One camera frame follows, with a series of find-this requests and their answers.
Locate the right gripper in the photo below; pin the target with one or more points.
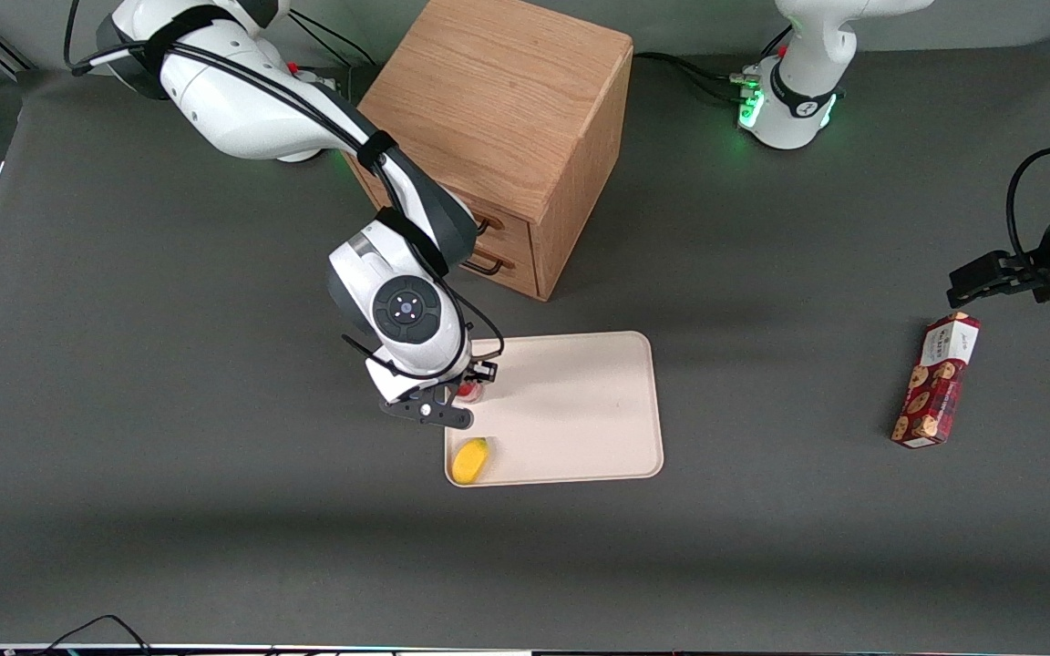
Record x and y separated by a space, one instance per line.
481 372

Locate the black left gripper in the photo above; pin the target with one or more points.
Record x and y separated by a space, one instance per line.
1038 265

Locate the red coke bottle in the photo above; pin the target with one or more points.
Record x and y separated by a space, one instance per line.
472 393

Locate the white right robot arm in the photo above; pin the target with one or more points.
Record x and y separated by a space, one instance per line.
242 100

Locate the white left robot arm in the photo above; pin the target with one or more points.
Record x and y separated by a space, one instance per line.
803 100

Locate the beige plastic tray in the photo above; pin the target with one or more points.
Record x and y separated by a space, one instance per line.
571 410

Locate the yellow lemon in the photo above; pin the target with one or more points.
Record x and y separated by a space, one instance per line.
469 460

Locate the red cookie box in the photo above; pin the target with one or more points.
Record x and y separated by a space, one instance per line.
935 383

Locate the wooden drawer front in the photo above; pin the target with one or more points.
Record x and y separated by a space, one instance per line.
516 228
511 273

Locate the wooden drawer cabinet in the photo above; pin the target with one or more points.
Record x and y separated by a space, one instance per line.
507 100

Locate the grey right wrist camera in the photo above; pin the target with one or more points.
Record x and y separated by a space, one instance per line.
429 413

